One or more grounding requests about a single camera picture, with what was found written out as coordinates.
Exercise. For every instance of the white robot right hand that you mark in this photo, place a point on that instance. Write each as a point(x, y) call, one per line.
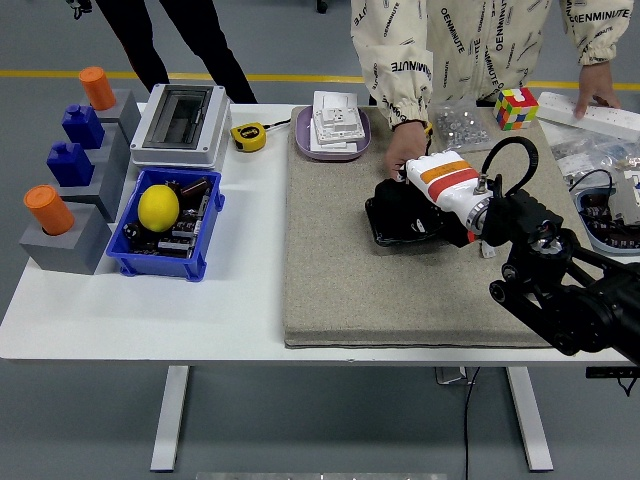
point(450, 182)

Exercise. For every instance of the person's left hand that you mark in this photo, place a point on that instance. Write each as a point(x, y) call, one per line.
point(599, 85)

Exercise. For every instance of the person's right hand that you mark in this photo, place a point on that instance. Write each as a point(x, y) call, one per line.
point(407, 145)

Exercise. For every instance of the person's left forearm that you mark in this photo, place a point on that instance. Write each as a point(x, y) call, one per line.
point(600, 30)

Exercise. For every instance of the person's right forearm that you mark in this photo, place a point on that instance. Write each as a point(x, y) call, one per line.
point(401, 85)

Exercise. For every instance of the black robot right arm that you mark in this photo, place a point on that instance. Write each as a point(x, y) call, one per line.
point(550, 300)

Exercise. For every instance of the yellow wristband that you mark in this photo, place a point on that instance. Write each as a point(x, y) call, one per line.
point(429, 129)

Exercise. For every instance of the white power strip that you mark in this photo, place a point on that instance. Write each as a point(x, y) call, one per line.
point(561, 108)

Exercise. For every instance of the clear bag of metal nuts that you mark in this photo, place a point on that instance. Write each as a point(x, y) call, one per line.
point(462, 127)

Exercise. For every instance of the clear plastic bags of parts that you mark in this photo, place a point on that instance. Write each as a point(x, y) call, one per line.
point(586, 156)

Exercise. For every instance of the colourful puzzle cube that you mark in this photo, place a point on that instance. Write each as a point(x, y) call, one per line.
point(516, 108)

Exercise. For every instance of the purple tray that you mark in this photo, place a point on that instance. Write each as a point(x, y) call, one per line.
point(304, 133)

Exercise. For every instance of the grey metal module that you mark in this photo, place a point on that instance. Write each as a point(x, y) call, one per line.
point(628, 198)

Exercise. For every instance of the blue tray of components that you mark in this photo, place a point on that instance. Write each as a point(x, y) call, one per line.
point(598, 225)

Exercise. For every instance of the grey-brown mat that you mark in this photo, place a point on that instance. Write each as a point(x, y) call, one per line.
point(350, 300)

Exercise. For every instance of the yellow tape measure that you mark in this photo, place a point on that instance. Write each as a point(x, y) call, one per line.
point(248, 136)

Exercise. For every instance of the black chair caster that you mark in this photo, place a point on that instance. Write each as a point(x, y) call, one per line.
point(321, 5)

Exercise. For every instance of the brown cylindrical capacitor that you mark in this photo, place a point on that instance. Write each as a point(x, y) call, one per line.
point(196, 187)

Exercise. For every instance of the dark circuit board parts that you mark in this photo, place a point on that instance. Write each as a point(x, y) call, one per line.
point(178, 235)

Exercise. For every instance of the black table control box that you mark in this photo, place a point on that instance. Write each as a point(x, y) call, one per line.
point(612, 372)

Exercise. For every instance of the white table leg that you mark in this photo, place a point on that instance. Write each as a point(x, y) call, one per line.
point(170, 420)
point(530, 420)

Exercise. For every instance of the yellow lemon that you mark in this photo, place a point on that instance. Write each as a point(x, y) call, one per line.
point(158, 208)

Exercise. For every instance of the blue plastic bin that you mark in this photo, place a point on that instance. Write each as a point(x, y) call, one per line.
point(161, 265)

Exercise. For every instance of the person in background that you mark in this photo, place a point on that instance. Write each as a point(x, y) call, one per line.
point(145, 50)

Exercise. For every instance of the grey holder block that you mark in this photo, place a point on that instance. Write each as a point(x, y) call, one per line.
point(108, 192)
point(117, 150)
point(127, 112)
point(71, 252)

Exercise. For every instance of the orange cylinder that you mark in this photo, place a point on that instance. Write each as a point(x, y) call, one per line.
point(97, 89)
point(49, 210)

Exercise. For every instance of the blue block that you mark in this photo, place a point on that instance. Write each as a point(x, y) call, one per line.
point(84, 127)
point(70, 165)

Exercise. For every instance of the small black background object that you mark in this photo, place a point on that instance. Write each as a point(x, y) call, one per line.
point(80, 7)

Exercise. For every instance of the white wall socket module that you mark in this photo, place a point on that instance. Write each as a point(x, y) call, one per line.
point(338, 123)

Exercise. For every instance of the white switch cover plate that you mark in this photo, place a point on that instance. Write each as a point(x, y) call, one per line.
point(326, 147)

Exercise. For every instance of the flat white switch plate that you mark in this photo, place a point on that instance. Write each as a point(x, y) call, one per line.
point(333, 100)

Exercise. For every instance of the grey under-table bracket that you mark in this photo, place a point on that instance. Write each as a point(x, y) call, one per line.
point(452, 375)

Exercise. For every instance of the grey electrical enclosure box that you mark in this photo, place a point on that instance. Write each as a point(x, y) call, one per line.
point(176, 126)

